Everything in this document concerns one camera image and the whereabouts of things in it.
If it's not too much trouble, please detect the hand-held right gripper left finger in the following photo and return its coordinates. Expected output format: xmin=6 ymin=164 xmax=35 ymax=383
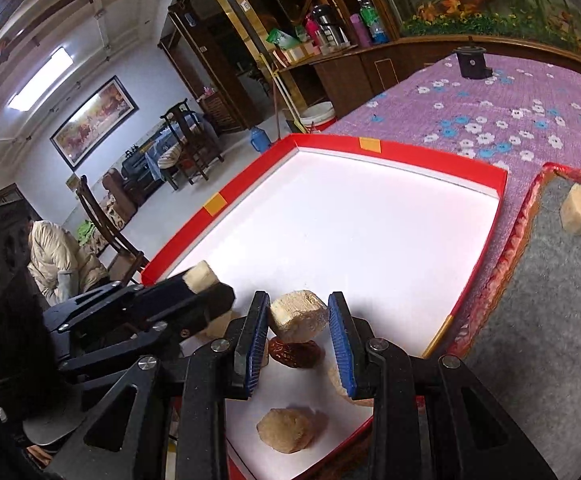
xmin=58 ymin=290 xmax=271 ymax=480

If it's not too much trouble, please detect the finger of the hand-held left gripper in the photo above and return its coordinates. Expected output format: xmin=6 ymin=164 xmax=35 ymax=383
xmin=58 ymin=282 xmax=236 ymax=381
xmin=43 ymin=272 xmax=191 ymax=333

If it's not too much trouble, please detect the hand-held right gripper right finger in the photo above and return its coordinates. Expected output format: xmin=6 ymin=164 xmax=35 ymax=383
xmin=327 ymin=290 xmax=559 ymax=480

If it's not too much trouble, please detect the beige sugarcane piece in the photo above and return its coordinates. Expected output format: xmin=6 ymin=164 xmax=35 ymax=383
xmin=559 ymin=182 xmax=581 ymax=237
xmin=269 ymin=290 xmax=330 ymax=343
xmin=327 ymin=360 xmax=375 ymax=407
xmin=183 ymin=260 xmax=220 ymax=294
xmin=203 ymin=310 xmax=234 ymax=341

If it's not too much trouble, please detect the dark red date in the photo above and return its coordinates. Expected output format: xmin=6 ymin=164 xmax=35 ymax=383
xmin=269 ymin=337 xmax=326 ymax=369

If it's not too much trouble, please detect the beige lumpy snack piece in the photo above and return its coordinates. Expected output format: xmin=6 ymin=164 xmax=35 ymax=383
xmin=256 ymin=406 xmax=329 ymax=455

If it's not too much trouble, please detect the red shallow box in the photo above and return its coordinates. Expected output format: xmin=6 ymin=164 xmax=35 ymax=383
xmin=140 ymin=133 xmax=509 ymax=480

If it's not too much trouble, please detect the dark wooden chair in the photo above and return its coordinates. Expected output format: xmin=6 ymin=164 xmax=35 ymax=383
xmin=160 ymin=99 xmax=225 ymax=191
xmin=74 ymin=175 xmax=150 ymax=286

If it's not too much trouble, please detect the dining table blue cloth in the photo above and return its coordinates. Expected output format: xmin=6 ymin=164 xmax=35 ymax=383
xmin=143 ymin=127 xmax=206 ymax=181

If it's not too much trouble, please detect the blue plastic jug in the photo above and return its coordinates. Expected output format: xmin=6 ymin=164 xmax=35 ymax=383
xmin=249 ymin=127 xmax=271 ymax=153

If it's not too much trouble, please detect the grey felt mat red trim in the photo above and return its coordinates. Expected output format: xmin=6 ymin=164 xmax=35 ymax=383
xmin=423 ymin=162 xmax=581 ymax=480

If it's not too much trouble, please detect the white red plastic bucket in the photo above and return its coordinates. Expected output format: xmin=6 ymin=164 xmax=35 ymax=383
xmin=297 ymin=101 xmax=335 ymax=133

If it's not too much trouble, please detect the ceiling light panel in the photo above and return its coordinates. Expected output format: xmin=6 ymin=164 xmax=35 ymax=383
xmin=8 ymin=46 xmax=74 ymax=112

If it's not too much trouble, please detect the wooden counter cabinet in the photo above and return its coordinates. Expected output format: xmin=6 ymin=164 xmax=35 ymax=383
xmin=275 ymin=42 xmax=406 ymax=116

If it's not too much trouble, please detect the green packet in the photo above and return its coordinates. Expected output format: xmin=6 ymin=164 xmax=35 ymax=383
xmin=265 ymin=27 xmax=301 ymax=51

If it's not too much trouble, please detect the black steel thermos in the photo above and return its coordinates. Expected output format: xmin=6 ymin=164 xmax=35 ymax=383
xmin=312 ymin=4 xmax=350 ymax=48

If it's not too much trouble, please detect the small black stand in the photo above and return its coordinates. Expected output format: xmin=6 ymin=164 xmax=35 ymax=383
xmin=455 ymin=45 xmax=494 ymax=80

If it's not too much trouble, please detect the purple pink bottle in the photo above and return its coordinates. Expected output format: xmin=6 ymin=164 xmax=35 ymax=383
xmin=349 ymin=13 xmax=371 ymax=48

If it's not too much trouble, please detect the green plastic bottle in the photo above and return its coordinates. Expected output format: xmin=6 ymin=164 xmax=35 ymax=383
xmin=359 ymin=0 xmax=389 ymax=45

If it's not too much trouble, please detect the framed wall painting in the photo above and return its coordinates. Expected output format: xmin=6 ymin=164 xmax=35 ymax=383
xmin=49 ymin=75 xmax=138 ymax=171

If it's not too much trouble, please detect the broom with pale handle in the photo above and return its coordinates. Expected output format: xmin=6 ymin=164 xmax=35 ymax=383
xmin=265 ymin=57 xmax=311 ymax=136

